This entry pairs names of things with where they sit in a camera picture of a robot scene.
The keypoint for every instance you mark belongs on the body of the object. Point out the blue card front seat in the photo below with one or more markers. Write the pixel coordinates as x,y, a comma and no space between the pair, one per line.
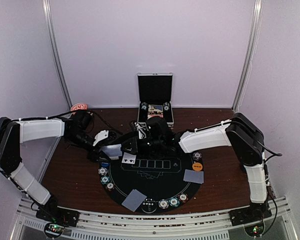
133,200

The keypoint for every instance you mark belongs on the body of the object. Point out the blue white chips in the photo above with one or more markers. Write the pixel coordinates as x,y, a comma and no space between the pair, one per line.
197,156
102,171
163,203

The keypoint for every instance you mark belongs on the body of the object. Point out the orange chips front seat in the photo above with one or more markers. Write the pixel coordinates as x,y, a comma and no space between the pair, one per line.
183,197

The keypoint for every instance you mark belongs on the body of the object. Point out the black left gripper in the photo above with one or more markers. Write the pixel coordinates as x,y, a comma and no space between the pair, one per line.
94,155

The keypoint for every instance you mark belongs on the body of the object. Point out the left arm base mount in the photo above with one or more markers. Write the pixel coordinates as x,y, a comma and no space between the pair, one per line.
51,212

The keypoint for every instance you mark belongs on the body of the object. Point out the orange chips seat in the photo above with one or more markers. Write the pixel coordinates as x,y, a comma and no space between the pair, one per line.
110,186
183,197

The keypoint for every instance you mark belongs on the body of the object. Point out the aluminium front rail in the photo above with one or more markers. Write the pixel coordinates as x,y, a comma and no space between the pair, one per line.
213,225

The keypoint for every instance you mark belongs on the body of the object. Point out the blue white chips front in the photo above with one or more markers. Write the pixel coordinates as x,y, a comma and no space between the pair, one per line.
163,203

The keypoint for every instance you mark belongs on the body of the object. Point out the green chips front seat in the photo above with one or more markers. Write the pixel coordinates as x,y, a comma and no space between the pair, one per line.
174,202

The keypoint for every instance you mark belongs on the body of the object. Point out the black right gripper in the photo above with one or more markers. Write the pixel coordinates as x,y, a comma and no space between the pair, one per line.
140,148

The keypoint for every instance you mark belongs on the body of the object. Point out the grey blue card deck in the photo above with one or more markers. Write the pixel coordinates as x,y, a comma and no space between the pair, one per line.
114,152

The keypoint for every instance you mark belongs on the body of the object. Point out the aluminium poker case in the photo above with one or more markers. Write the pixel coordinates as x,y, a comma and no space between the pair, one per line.
155,89

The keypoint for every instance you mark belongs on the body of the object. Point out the clear round dealer button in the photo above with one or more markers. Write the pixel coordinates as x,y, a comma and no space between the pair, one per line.
149,206

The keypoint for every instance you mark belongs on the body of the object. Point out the round black poker mat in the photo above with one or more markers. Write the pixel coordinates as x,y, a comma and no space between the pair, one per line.
158,175

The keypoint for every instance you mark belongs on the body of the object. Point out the blue small blind button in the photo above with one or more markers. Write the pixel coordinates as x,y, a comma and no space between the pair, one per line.
104,164

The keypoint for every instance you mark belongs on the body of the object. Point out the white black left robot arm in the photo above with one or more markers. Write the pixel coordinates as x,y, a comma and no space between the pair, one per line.
17,134

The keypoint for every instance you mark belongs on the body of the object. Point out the green chips seat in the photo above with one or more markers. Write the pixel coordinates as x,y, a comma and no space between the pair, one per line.
104,180
174,202

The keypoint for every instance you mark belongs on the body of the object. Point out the blue card box in case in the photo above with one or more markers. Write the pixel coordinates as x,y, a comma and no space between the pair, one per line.
155,109

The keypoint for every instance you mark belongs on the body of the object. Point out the left chip stack in case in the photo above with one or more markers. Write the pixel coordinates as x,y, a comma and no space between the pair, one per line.
144,106

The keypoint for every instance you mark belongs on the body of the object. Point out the red white patterned bowl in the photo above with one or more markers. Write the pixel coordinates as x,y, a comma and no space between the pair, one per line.
79,106

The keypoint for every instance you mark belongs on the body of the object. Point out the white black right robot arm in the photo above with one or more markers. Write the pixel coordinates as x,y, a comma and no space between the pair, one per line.
238,132

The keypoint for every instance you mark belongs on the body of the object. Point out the chip stack in case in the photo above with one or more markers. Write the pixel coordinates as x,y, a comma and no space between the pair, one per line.
166,106
144,106

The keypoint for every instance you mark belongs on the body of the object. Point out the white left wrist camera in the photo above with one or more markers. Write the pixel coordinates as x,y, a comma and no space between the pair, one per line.
100,136

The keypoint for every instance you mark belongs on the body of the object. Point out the right chip stack in case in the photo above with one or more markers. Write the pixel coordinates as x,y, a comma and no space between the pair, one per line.
166,106

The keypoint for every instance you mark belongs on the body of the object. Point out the red card box in case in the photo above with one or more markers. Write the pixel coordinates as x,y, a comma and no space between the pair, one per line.
154,115

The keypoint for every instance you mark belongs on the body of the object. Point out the blue card seat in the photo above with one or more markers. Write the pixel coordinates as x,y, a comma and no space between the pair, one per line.
193,176
133,200

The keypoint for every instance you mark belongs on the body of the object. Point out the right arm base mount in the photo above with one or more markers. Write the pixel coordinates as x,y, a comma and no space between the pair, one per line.
252,213

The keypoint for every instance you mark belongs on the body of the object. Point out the orange big blind button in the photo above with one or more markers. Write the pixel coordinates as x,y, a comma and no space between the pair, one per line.
197,166

